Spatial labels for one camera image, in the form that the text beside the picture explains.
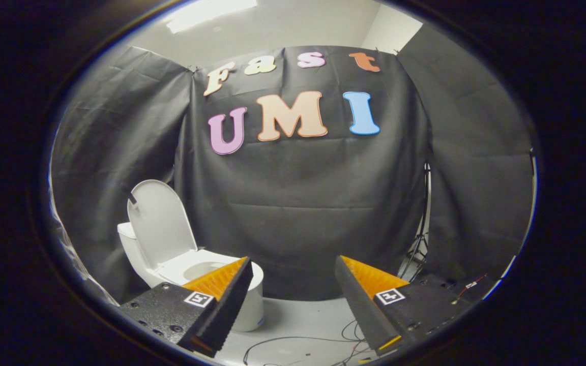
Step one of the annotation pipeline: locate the white toilet lid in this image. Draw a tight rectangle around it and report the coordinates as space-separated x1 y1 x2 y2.
127 179 198 270

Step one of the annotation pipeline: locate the black light stand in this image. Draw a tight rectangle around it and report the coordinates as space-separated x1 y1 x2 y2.
400 163 432 283

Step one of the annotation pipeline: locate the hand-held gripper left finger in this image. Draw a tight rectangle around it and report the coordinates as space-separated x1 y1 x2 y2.
119 256 254 358

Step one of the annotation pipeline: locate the red cable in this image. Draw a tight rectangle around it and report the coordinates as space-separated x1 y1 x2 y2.
455 273 488 301

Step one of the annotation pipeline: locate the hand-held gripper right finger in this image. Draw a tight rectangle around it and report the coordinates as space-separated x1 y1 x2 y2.
335 255 472 356

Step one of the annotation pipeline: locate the tangle of floor cables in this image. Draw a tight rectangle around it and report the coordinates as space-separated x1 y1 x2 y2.
242 319 375 365

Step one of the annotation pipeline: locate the white toilet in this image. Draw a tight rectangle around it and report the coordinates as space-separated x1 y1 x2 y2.
118 222 265 332

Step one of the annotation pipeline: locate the black backdrop cloth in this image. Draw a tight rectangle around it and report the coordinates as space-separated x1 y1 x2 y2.
50 23 535 306

